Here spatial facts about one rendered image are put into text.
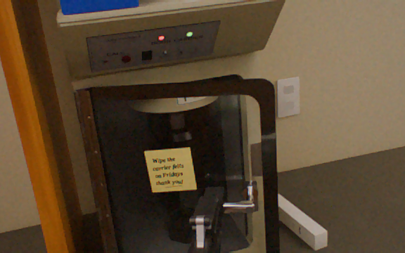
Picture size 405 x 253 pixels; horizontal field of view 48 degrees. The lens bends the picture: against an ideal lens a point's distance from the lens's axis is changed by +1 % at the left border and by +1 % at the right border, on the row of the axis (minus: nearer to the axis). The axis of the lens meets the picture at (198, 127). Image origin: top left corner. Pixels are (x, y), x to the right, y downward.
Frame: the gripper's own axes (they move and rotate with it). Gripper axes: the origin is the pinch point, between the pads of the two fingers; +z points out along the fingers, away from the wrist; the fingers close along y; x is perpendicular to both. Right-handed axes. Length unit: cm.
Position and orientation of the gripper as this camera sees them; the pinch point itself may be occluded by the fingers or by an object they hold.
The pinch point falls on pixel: (214, 206)
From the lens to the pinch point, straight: 71.9
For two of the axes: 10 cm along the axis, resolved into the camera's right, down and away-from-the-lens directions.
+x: -9.9, 0.4, 1.5
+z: 1.2, -3.6, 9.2
